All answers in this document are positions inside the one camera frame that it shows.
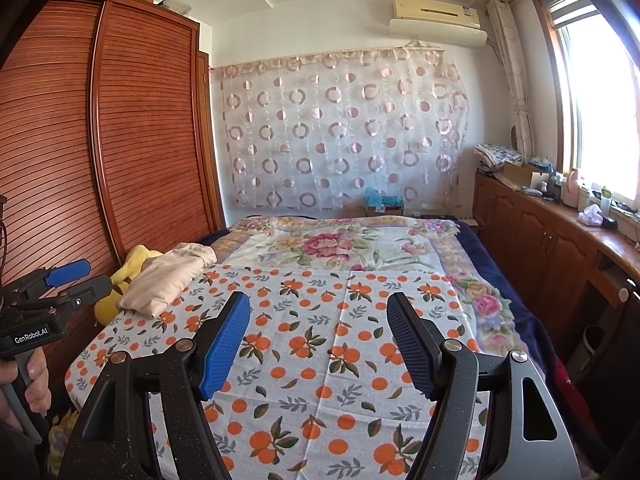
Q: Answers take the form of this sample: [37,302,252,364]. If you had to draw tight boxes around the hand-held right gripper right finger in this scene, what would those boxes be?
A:
[386,291,581,480]

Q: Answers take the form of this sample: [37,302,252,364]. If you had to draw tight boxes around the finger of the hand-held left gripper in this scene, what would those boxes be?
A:
[25,275,114,312]
[7,259,92,301]

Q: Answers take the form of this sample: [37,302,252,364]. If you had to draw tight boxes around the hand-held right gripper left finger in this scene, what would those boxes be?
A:
[59,291,252,480]

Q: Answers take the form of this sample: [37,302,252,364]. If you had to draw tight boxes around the beige printed t-shirt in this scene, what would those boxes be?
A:
[117,242,218,318]

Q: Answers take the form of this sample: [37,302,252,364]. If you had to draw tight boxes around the person's left hand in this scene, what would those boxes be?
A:
[0,355,52,428]

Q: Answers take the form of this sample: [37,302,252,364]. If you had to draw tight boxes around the yellow plush toy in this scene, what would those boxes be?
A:
[95,244,163,326]

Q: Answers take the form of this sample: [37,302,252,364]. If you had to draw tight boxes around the orange fruit print sheet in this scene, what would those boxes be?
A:
[65,265,501,480]

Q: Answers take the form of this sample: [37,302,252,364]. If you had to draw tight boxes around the floral blanket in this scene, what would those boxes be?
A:
[207,215,531,361]

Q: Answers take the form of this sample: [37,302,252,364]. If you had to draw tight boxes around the teal tissue box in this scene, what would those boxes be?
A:
[362,187,406,217]

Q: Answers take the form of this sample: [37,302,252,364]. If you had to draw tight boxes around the wooden louvered wardrobe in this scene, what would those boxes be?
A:
[0,0,226,391]

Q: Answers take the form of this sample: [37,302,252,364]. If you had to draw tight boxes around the wooden side cabinet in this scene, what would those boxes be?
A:
[472,170,640,361]

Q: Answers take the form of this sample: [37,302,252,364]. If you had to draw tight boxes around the cardboard box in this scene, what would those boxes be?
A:
[501,160,543,188]

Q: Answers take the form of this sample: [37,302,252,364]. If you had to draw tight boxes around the stack of folded cloths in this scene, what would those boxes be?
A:
[472,142,521,168]

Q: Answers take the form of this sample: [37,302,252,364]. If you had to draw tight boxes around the pink bottle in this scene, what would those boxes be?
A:
[562,169,581,206]

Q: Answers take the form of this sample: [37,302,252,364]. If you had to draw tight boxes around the circle pattern sheer curtain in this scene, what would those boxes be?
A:
[210,46,473,211]

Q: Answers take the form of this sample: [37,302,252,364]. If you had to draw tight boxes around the white patterned window curtain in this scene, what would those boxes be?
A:
[487,0,536,163]

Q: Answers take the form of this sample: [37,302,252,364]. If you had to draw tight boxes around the wooden frame window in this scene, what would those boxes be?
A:
[532,0,640,211]

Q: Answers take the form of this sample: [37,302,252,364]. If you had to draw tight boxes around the wall air conditioner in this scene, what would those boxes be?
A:
[389,0,488,46]

